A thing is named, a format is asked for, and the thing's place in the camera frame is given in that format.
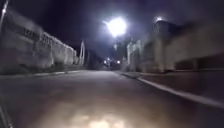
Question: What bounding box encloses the pale pole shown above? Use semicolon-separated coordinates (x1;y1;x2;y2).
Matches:
79;39;86;66

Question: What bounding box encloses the dark asphalt road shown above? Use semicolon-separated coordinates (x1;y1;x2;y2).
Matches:
0;69;224;128

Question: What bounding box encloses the street lamp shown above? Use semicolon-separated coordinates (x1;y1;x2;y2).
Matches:
103;16;129;70

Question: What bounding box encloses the pale fence with posts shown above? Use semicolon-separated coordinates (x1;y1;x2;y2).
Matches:
125;19;224;74

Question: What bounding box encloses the pale kerb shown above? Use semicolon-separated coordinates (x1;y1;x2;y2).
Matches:
120;71;224;110
0;69;86;80

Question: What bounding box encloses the dark pavement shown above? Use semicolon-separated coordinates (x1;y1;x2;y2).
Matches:
128;69;224;103

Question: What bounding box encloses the grey wall with railing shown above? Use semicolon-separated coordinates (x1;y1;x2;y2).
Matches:
0;9;80;75

